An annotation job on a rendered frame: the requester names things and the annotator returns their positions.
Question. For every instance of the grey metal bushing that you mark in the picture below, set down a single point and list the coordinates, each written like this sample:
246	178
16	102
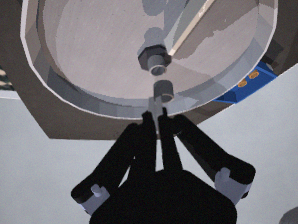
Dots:
164	88
153	62

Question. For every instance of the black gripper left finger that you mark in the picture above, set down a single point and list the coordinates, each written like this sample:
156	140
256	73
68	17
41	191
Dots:
137	141

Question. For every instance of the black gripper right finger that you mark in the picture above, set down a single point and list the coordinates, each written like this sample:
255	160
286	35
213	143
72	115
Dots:
232	176

